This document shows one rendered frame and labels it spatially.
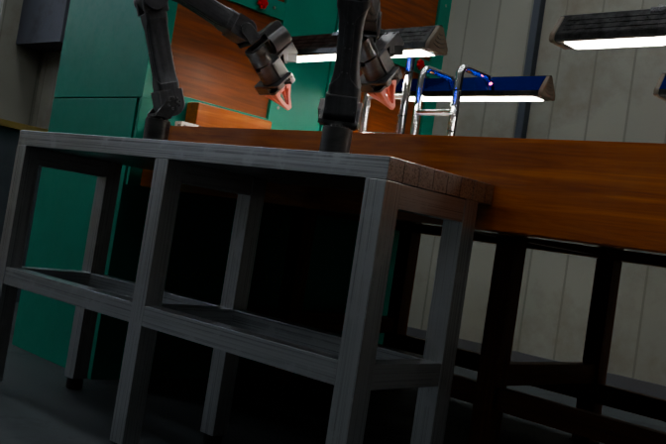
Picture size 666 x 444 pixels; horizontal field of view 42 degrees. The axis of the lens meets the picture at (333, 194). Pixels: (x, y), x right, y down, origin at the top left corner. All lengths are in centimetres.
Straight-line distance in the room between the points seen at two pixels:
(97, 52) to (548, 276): 257
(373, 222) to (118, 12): 160
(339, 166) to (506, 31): 342
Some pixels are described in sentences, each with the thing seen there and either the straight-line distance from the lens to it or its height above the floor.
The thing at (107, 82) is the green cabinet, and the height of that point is 89.
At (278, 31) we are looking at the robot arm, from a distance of 235.
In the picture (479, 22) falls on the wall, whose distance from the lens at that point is 497.
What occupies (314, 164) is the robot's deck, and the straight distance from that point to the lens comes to 154.
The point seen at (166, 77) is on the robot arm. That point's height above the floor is 85.
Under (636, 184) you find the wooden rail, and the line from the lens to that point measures 158.
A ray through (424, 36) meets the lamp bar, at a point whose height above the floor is 108.
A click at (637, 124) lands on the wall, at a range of 441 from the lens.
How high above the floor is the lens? 53
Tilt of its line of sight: 3 degrees up
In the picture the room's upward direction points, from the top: 9 degrees clockwise
